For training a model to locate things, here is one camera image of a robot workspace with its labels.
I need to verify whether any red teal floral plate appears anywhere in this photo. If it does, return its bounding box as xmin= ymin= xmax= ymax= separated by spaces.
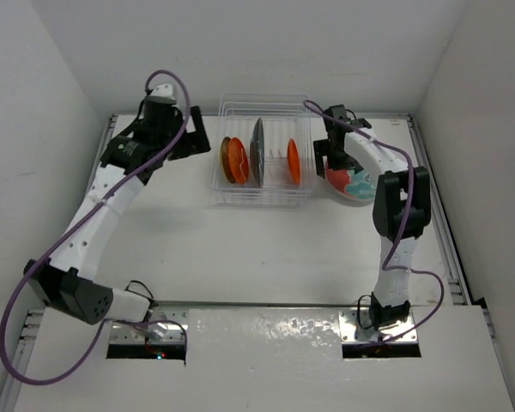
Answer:
xmin=325 ymin=157 xmax=376 ymax=203

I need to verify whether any dark teal plate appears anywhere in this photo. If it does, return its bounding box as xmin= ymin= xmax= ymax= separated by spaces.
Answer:
xmin=250 ymin=118 xmax=264 ymax=188

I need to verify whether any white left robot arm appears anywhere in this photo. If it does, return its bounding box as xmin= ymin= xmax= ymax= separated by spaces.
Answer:
xmin=25 ymin=83 xmax=210 ymax=324

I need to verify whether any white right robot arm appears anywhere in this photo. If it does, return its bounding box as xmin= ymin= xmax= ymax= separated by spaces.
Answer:
xmin=304 ymin=100 xmax=431 ymax=330

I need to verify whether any orange plate right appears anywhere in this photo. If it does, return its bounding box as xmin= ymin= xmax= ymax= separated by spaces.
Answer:
xmin=287 ymin=138 xmax=301 ymax=185

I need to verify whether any orange plate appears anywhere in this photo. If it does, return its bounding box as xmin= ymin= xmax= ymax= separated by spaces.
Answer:
xmin=287 ymin=138 xmax=301 ymax=185
xmin=227 ymin=137 xmax=249 ymax=185

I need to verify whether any yellow brown plate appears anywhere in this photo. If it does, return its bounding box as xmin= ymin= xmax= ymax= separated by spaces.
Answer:
xmin=220 ymin=136 xmax=236 ymax=184

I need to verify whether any orange plate left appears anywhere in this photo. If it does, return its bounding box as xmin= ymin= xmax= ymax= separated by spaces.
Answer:
xmin=227 ymin=137 xmax=249 ymax=185

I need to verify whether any white wire dish rack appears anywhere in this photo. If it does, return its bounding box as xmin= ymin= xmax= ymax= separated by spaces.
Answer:
xmin=211 ymin=93 xmax=314 ymax=209

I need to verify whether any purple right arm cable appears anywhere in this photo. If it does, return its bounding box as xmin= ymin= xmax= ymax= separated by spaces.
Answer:
xmin=303 ymin=100 xmax=445 ymax=344

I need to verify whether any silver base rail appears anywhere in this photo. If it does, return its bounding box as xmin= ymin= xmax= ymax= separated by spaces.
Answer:
xmin=25 ymin=298 xmax=417 ymax=347

